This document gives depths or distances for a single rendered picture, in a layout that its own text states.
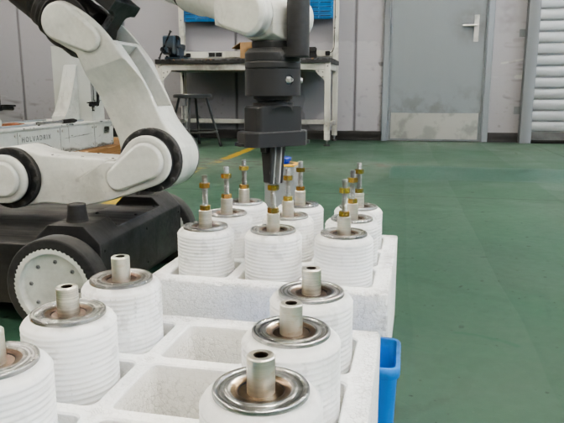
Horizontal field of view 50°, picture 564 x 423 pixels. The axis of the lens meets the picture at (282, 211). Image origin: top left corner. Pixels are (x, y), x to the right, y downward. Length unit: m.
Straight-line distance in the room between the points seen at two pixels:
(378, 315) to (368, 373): 0.27
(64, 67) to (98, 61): 3.39
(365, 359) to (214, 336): 0.21
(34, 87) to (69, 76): 2.52
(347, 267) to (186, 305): 0.27
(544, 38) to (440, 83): 0.98
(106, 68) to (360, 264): 0.73
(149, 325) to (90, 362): 0.13
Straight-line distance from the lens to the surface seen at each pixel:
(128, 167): 1.35
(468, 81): 6.11
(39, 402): 0.57
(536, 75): 6.14
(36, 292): 1.31
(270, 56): 0.94
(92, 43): 1.39
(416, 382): 1.08
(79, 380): 0.65
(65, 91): 4.69
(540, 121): 6.17
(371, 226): 1.07
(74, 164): 1.46
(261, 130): 0.94
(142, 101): 1.38
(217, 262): 1.01
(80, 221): 1.32
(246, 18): 0.94
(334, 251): 0.95
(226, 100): 6.33
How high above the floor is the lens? 0.48
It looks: 11 degrees down
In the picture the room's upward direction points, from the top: straight up
